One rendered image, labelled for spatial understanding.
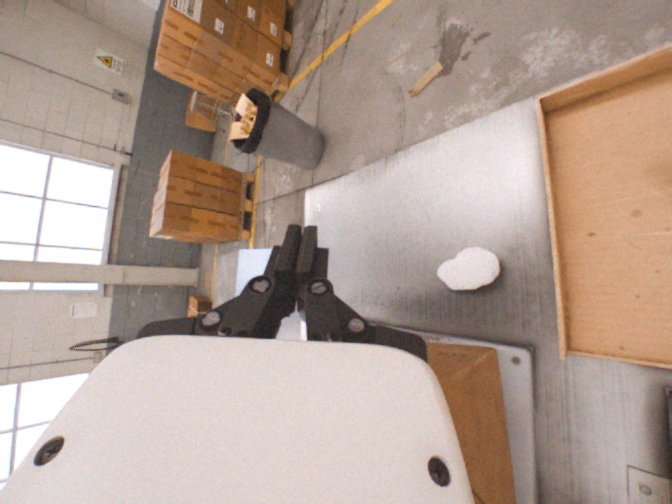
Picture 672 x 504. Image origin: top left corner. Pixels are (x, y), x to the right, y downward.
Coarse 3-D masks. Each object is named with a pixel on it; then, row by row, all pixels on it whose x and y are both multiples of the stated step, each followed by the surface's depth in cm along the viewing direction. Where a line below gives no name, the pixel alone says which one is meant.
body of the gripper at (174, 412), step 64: (128, 384) 6; (192, 384) 6; (256, 384) 6; (320, 384) 6; (384, 384) 6; (64, 448) 5; (128, 448) 5; (192, 448) 5; (256, 448) 5; (320, 448) 5; (384, 448) 5; (448, 448) 5
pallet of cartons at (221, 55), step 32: (192, 0) 194; (224, 0) 212; (256, 0) 235; (288, 0) 264; (160, 32) 234; (192, 32) 201; (224, 32) 211; (256, 32) 235; (288, 32) 272; (160, 64) 234; (192, 64) 235; (224, 64) 234; (256, 64) 234; (288, 64) 263; (224, 96) 279
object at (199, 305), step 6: (192, 300) 386; (198, 300) 368; (204, 300) 373; (192, 306) 383; (198, 306) 360; (204, 306) 366; (210, 306) 372; (192, 312) 380; (198, 312) 360; (204, 312) 365
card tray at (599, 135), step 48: (576, 96) 27; (624, 96) 25; (576, 144) 28; (624, 144) 25; (576, 192) 27; (624, 192) 25; (576, 240) 27; (624, 240) 24; (576, 288) 27; (624, 288) 24; (576, 336) 26; (624, 336) 24
